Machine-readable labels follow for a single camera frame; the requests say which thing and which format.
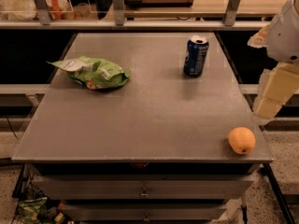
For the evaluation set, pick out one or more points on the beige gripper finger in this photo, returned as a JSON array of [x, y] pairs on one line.
[[276, 87], [259, 40]]

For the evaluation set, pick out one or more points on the blue pepsi can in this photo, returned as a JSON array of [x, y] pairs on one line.
[[195, 58]]

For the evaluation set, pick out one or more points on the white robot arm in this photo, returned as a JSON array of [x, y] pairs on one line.
[[281, 40]]

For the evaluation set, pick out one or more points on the orange fruit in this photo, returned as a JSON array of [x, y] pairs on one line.
[[242, 140]]

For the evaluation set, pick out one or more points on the lower grey drawer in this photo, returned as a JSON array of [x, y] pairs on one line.
[[144, 211]]

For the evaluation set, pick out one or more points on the grey drawer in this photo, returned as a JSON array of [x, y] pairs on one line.
[[112, 188], [144, 211]]

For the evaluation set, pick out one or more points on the green chip bag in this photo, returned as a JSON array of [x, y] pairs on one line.
[[94, 73]]

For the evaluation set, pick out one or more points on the upper grey drawer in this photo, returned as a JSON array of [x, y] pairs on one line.
[[112, 188]]

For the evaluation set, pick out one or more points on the white plastic bag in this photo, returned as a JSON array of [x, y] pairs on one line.
[[45, 11]]

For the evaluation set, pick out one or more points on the green bag in basket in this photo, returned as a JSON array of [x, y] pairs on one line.
[[33, 210]]

